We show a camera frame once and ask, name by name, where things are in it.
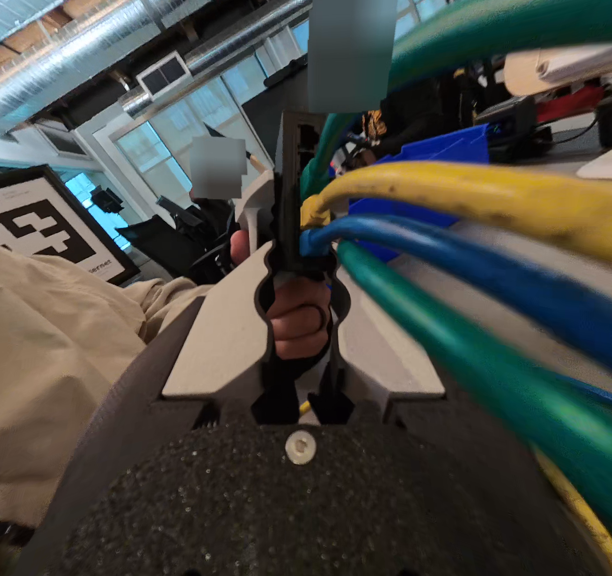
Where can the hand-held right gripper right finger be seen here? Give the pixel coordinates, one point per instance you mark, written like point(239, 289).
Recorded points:
point(377, 365)

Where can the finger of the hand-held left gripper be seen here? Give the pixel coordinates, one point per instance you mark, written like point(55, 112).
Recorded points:
point(253, 193)

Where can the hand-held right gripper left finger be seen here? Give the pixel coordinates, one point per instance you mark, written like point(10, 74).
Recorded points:
point(224, 327)

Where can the black network switch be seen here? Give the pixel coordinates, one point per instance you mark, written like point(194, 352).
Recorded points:
point(287, 203)

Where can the person's left hand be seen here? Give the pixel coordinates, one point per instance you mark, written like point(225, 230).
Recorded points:
point(296, 318)

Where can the white vent grille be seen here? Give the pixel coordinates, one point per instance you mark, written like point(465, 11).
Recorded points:
point(162, 75)

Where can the blue plastic bin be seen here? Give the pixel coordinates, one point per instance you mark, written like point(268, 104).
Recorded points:
point(430, 148)

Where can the black framed marker sign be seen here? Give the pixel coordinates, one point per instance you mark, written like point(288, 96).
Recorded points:
point(48, 232)

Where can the black electronic device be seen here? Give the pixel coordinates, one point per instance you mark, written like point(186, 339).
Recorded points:
point(507, 122)

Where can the pale paper stack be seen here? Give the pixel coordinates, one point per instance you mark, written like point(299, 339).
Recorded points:
point(526, 74)

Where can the silver ventilation duct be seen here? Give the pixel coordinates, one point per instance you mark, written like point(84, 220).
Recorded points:
point(224, 52)
point(95, 36)

